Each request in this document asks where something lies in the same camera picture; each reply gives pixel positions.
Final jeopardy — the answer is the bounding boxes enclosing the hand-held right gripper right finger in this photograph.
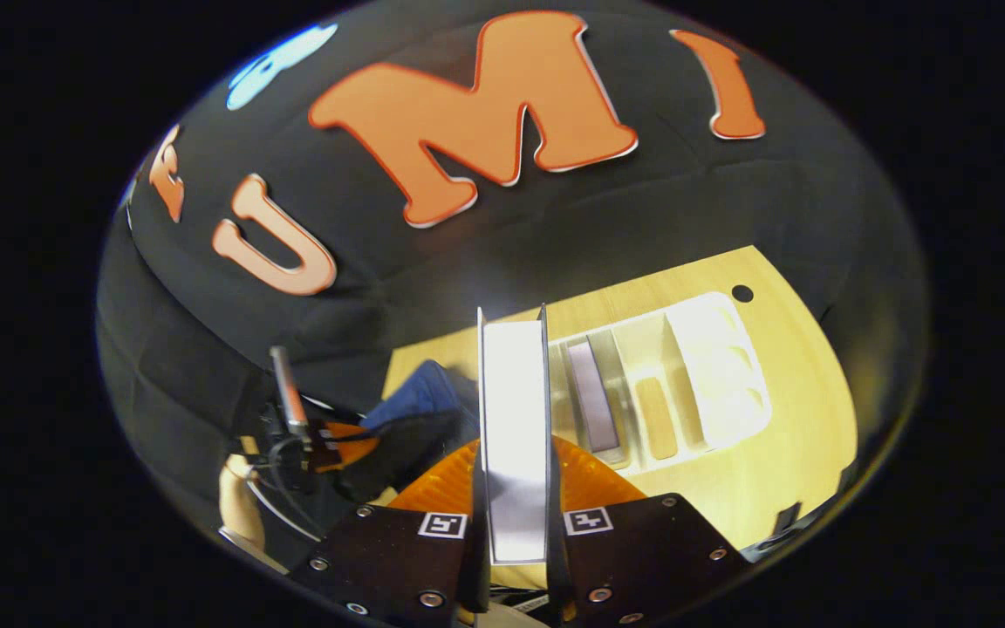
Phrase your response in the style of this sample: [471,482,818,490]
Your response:
[544,434,754,627]

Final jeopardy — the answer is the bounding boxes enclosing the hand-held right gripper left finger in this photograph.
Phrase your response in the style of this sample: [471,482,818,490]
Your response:
[287,436,495,628]

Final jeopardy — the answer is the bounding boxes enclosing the blue schoolbag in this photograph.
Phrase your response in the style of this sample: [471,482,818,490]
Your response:
[328,359,482,507]

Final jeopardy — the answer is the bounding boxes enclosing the book with blue cover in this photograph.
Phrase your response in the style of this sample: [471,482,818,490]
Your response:
[565,338,626,455]

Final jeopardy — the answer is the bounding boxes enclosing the book with black white cover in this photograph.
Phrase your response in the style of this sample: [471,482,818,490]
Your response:
[475,304,554,568]

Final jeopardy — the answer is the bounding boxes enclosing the white bookshelf organizer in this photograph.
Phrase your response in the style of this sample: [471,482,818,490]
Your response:
[546,290,774,477]

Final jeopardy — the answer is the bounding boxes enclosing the black table edge bracket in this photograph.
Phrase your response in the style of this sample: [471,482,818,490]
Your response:
[769,502,805,538]

